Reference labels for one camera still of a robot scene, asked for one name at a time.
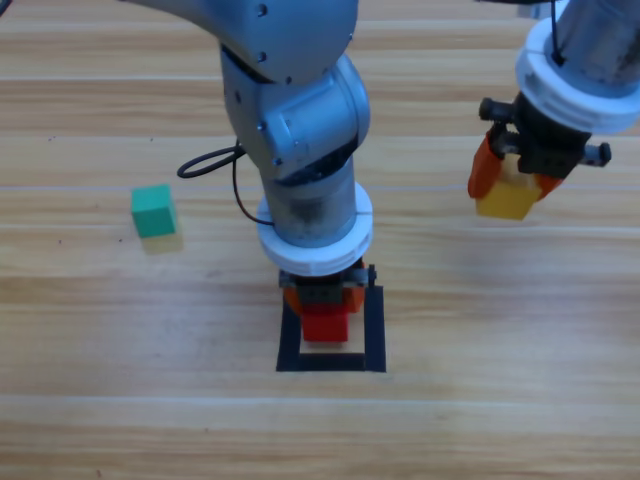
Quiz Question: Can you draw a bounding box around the black tape square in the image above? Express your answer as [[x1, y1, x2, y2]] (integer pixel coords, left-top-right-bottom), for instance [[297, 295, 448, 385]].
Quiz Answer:
[[275, 284, 387, 374]]

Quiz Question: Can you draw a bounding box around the green block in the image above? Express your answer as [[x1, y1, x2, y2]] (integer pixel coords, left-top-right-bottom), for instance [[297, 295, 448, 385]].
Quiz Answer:
[[130, 183, 179, 238]]

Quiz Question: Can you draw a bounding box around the yellow block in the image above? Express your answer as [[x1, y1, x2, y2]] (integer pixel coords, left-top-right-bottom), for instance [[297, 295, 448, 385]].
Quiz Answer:
[[474, 153, 541, 222]]

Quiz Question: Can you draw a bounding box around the red block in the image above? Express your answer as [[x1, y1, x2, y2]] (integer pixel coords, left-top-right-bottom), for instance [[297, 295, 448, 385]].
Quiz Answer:
[[302, 305, 350, 344]]

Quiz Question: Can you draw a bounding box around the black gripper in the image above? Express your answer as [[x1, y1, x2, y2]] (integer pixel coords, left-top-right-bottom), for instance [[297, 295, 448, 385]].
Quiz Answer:
[[278, 264, 377, 316], [467, 92, 612, 205]]

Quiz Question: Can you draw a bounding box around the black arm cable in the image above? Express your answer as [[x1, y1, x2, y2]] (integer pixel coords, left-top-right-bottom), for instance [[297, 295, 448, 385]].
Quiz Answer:
[[548, 0, 567, 67], [176, 139, 266, 224]]

